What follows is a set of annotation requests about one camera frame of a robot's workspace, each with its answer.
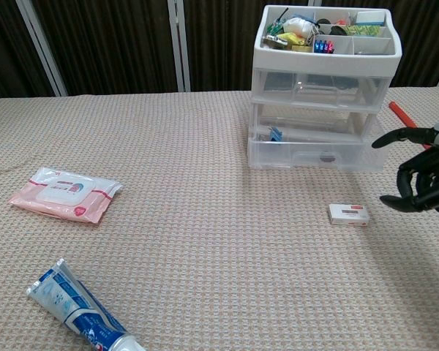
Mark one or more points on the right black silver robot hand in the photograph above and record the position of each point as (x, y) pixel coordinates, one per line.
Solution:
(431, 183)

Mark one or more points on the small white staple box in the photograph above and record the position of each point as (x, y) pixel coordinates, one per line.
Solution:
(349, 215)

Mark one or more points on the white mahjong tile box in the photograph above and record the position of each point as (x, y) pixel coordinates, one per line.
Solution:
(369, 16)

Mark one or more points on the red pen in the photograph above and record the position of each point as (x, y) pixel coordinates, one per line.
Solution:
(400, 111)

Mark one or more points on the dark red small item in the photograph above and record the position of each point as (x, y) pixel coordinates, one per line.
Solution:
(328, 159)

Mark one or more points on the blue binder clip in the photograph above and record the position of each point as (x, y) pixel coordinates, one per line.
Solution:
(275, 134)

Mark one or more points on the green and blue packet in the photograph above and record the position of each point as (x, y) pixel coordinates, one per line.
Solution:
(362, 30)

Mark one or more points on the coloured clips stack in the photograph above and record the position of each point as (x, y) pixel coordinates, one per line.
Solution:
(323, 45)

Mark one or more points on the black oval disc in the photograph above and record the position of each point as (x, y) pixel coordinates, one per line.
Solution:
(338, 30)

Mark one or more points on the orange red small item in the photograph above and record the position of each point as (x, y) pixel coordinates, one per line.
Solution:
(340, 20)

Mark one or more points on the black round item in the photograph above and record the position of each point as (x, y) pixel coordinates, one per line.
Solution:
(323, 21)

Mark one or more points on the yellow small packet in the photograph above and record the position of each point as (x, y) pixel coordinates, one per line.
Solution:
(292, 37)

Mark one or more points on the white crumpled tissue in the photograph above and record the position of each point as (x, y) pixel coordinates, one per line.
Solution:
(298, 26)

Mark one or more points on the green small pack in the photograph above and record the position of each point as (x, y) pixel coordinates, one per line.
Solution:
(274, 28)

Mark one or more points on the beige woven tablecloth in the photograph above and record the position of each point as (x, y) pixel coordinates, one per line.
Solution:
(205, 219)

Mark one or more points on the pink wet wipes pack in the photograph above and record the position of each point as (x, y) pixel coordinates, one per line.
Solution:
(62, 194)

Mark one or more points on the blue white toothpaste tube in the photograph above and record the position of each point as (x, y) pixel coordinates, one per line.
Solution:
(80, 314)

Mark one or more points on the white plastic drawer organizer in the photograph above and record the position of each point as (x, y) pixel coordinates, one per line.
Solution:
(325, 60)

